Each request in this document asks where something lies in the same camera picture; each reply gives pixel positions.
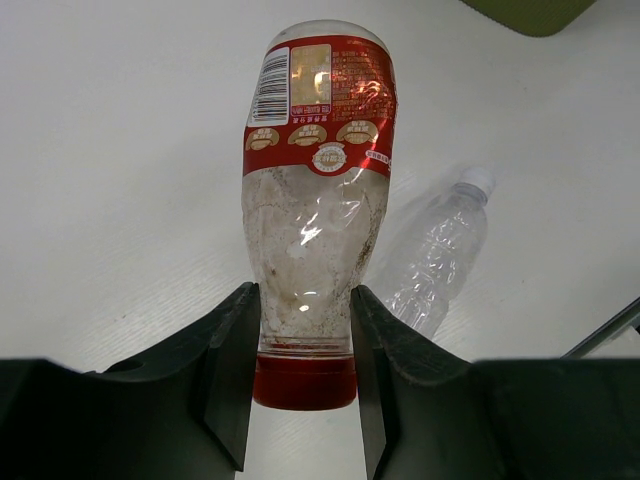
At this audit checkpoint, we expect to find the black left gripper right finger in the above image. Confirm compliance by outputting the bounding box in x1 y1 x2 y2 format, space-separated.
350 286 639 479

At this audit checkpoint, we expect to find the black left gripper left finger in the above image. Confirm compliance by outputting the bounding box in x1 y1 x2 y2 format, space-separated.
1 282 260 479

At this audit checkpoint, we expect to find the clear bottle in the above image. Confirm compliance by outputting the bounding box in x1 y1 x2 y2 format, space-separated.
371 167 495 339

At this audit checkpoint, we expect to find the red cap red label bottle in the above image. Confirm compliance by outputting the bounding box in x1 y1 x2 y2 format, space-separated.
241 20 397 411

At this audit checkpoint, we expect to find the green mesh waste bin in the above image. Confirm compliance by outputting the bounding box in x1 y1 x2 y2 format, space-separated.
462 0 596 38

